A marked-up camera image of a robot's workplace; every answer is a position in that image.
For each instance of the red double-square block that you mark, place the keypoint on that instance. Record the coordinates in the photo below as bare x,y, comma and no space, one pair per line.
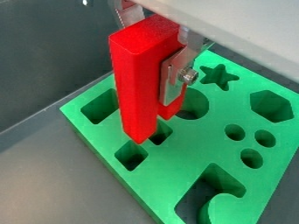
139,48

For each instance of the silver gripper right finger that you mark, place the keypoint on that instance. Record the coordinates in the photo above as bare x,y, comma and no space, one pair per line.
177,72

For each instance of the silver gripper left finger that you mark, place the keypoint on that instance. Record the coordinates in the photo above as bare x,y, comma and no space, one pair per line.
127,12

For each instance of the green shape-sorting foam board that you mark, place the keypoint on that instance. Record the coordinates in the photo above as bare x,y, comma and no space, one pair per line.
208,169

